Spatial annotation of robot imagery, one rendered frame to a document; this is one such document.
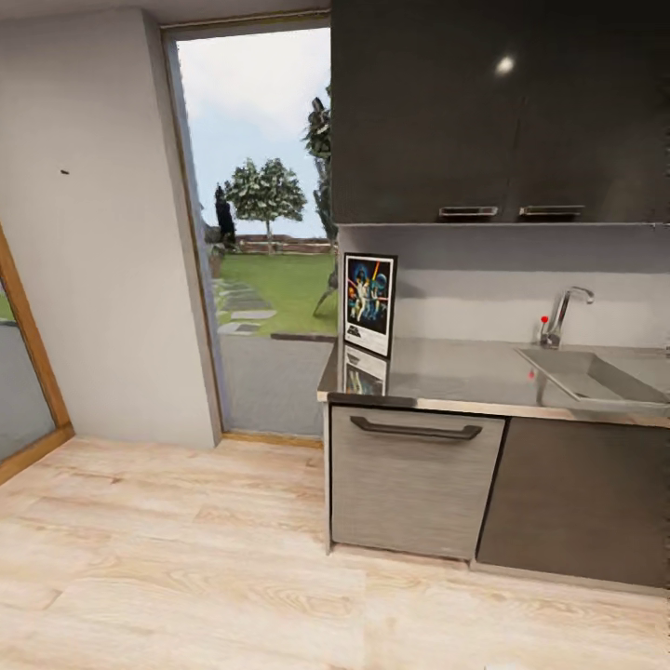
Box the poster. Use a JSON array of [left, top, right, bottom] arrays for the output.
[[343, 252, 398, 360]]

